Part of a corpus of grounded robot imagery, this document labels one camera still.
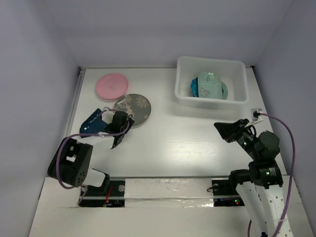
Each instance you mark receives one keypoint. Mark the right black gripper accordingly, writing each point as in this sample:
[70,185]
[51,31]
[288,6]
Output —
[228,131]

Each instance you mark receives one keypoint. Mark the dark blue leaf plate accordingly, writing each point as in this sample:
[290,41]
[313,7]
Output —
[93,124]

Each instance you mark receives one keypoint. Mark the grey reindeer plate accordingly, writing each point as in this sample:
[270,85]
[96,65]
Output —
[135,105]

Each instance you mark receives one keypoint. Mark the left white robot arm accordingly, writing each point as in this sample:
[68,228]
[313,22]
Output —
[71,162]

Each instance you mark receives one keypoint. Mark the translucent plastic bin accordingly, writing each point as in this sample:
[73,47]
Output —
[232,73]

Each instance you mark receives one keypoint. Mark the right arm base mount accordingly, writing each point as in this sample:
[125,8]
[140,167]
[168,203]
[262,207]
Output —
[224,190]

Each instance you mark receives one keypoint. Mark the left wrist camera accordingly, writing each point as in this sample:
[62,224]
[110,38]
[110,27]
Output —
[107,115]

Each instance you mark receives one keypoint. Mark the green flower round plate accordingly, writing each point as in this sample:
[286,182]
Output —
[224,91]

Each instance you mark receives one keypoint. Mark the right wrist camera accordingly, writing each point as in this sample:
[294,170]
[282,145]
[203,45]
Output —
[255,117]

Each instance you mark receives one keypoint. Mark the blue polka dot plate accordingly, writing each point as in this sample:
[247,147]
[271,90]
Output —
[194,87]

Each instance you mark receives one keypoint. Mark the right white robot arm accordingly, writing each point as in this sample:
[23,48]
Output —
[261,185]

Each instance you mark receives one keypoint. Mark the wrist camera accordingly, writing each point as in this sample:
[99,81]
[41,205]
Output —
[255,117]
[107,115]

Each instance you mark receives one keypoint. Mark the pink round plate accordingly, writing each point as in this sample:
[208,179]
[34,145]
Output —
[111,86]

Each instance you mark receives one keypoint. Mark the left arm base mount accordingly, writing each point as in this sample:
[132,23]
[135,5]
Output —
[96,197]

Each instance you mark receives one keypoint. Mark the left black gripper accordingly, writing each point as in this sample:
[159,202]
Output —
[130,124]

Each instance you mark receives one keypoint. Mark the green rectangular glass plate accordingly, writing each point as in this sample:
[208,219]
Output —
[209,85]

